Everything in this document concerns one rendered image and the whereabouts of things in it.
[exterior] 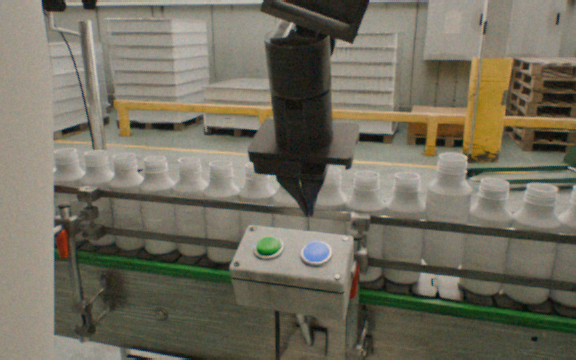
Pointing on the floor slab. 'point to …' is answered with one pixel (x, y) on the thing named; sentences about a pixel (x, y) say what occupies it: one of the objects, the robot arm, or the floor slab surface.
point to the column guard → (487, 108)
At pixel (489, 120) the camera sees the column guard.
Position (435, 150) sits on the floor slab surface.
